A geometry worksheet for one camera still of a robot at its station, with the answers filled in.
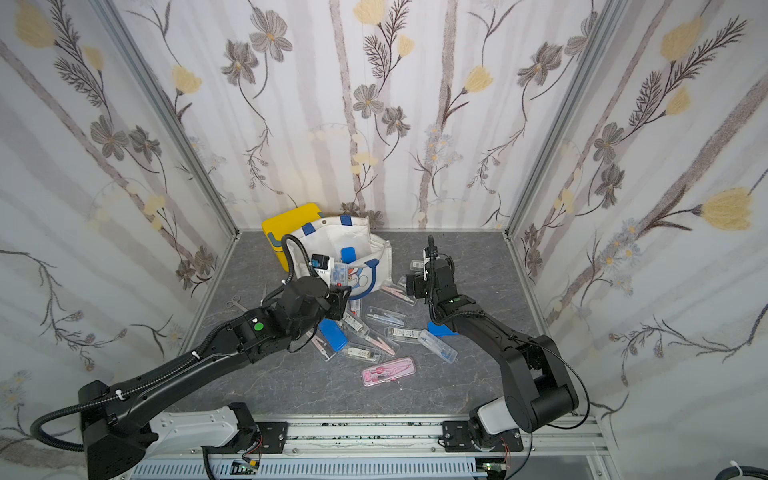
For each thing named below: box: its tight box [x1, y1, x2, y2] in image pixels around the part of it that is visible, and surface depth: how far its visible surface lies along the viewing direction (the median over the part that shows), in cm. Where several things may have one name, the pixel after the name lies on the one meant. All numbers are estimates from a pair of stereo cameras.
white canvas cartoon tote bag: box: [286, 215, 393, 299], surface depth 98 cm
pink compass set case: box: [361, 357, 416, 387], surface depth 86 cm
